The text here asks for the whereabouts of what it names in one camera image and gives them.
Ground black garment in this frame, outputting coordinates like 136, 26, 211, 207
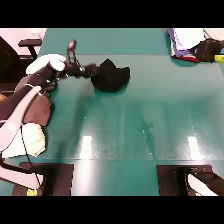
89, 58, 131, 94

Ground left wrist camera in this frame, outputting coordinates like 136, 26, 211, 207
66, 39, 82, 69

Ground black mounting plate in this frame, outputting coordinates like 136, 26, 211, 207
156, 164, 214, 197
13, 162, 75, 197

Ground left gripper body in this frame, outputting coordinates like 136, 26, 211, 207
71, 63, 93, 80

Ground dark brown garment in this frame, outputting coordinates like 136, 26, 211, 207
192, 38, 224, 63

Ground red garment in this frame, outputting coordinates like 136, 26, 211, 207
179, 54, 202, 64

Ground cream garment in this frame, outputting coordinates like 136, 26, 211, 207
1, 122, 47, 159

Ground white garment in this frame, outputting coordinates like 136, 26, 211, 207
173, 28, 206, 52

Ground black cable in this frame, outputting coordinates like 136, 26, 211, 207
19, 125, 42, 191

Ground yellow garment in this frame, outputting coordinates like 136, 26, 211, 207
213, 54, 224, 65

